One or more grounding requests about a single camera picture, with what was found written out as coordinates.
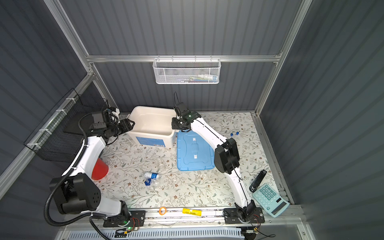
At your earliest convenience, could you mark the white plastic storage bin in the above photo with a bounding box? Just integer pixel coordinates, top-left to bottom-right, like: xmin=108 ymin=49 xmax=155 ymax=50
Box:
xmin=128 ymin=106 xmax=176 ymax=148

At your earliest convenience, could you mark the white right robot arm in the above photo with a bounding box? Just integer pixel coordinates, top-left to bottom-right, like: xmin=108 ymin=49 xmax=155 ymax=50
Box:
xmin=172 ymin=103 xmax=256 ymax=223

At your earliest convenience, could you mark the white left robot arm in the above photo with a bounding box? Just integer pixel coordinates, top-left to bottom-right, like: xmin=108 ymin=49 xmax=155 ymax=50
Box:
xmin=43 ymin=107 xmax=135 ymax=227

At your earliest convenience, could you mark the blue plastic bin lid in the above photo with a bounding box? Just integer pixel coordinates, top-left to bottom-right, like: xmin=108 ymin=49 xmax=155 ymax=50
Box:
xmin=177 ymin=131 xmax=215 ymax=171

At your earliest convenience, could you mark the red pencil cup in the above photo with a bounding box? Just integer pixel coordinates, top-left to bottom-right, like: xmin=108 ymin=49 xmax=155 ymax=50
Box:
xmin=91 ymin=158 xmax=109 ymax=181

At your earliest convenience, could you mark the clear glass flask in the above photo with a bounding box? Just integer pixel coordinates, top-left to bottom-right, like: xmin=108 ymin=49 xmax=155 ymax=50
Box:
xmin=155 ymin=158 xmax=167 ymax=172

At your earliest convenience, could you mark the blue cap clear bottle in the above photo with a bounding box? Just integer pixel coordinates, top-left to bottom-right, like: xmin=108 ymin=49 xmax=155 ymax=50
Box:
xmin=144 ymin=172 xmax=160 ymax=186

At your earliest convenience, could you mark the orange rubber band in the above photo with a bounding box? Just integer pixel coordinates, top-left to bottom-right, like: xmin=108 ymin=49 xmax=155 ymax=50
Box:
xmin=159 ymin=207 xmax=167 ymax=216

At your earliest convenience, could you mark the yellow label tag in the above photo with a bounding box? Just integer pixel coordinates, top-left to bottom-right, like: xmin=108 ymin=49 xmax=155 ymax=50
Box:
xmin=182 ymin=208 xmax=202 ymax=217

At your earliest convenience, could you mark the black stapler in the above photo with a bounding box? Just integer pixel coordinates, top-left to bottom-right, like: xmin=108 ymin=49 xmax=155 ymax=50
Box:
xmin=249 ymin=170 xmax=267 ymax=193

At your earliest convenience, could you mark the teal calculator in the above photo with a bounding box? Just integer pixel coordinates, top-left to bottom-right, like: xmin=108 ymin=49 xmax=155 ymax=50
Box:
xmin=252 ymin=184 xmax=290 ymax=218

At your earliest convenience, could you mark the white wire wall basket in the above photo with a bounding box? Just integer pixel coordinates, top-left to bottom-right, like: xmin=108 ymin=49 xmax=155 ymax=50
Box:
xmin=153 ymin=59 xmax=222 ymax=85

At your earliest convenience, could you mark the black wire wall basket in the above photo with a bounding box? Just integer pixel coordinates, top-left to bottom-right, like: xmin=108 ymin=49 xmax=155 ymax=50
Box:
xmin=24 ymin=87 xmax=109 ymax=163

